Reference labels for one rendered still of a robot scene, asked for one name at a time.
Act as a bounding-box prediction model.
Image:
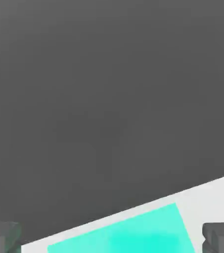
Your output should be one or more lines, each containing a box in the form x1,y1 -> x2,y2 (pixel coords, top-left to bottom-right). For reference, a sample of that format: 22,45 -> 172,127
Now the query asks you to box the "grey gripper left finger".
0,221 -> 23,253

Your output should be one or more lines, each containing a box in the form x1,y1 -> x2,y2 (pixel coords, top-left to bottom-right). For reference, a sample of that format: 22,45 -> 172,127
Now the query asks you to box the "large turquoise box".
46,202 -> 196,253

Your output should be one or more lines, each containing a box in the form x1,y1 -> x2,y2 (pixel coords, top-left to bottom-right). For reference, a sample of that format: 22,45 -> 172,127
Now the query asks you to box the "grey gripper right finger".
202,222 -> 224,253

